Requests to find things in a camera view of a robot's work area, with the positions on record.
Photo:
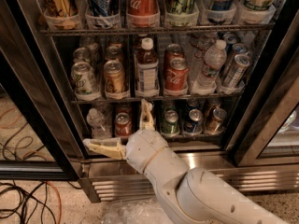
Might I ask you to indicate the brown juice bottle bottom shelf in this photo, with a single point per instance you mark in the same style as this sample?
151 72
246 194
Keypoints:
152 109

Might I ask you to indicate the yellow tall can top shelf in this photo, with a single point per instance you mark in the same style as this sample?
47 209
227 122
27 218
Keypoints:
61 8

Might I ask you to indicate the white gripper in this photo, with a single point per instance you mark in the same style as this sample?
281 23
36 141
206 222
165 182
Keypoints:
144 149

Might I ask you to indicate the right glass fridge door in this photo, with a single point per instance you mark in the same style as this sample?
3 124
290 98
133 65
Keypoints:
262 143

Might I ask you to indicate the red coke can shelf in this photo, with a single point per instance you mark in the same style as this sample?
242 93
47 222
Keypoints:
141 11
123 125

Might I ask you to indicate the gold can shelf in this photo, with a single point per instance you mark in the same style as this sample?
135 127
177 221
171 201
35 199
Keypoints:
114 53
114 77

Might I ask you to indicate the front silver slim can middle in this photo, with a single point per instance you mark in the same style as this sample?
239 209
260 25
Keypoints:
238 67

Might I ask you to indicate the brown can bottom shelf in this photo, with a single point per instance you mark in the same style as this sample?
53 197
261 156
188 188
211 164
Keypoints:
214 122

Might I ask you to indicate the water bottle bottom shelf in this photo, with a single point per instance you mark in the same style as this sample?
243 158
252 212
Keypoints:
98 123

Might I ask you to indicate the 7up can shelf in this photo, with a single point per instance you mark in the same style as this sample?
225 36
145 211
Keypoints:
83 54
84 78

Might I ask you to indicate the wire shelf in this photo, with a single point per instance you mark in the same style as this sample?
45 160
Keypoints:
156 98
159 30

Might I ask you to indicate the clear plastic bag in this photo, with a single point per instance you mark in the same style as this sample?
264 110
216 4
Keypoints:
140 211

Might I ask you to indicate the left glass fridge door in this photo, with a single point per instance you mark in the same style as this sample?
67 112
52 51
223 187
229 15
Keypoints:
33 75

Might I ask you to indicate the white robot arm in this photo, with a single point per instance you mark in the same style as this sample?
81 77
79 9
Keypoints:
187 195

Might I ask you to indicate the top wire shelf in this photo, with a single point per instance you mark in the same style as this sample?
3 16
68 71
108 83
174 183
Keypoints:
159 30

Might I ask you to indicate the front red coke can middle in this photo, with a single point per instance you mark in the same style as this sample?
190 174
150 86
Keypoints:
176 74

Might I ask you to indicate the brown juice bottle middle shelf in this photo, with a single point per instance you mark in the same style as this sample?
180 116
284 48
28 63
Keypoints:
146 61

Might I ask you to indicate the blue can bottom shelf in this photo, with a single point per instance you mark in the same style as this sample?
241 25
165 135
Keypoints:
193 122

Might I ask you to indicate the stainless steel fridge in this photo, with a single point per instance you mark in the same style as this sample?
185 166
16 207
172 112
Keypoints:
105 179

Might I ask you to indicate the middle wire shelf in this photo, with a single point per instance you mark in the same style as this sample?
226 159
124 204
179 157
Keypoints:
156 98

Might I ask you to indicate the rear red coke can middle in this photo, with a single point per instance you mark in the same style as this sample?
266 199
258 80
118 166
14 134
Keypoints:
173 51

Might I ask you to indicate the glass fridge door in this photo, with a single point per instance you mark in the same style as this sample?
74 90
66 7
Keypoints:
33 75
262 143

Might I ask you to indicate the blue white can top shelf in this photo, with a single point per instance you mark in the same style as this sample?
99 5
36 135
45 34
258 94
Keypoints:
102 0

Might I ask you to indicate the brown juice bottle shelf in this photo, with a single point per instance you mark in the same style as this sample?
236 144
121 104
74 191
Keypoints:
152 109
146 61

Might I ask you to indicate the red coke can top shelf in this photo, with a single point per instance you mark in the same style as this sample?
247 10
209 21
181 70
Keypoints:
141 11

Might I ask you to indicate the gold can front middle shelf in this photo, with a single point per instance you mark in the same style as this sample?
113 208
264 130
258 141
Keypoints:
114 77

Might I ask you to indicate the silver slim can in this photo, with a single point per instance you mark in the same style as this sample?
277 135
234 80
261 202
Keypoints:
238 67
238 48

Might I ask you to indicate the green can bottom shelf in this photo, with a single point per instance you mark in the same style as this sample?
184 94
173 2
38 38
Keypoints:
170 123

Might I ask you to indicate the clear water bottle middle shelf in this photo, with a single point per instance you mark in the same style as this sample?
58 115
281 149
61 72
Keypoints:
214 59

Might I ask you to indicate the red coke can bottom shelf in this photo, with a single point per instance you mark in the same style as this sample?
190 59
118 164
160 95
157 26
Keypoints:
123 125

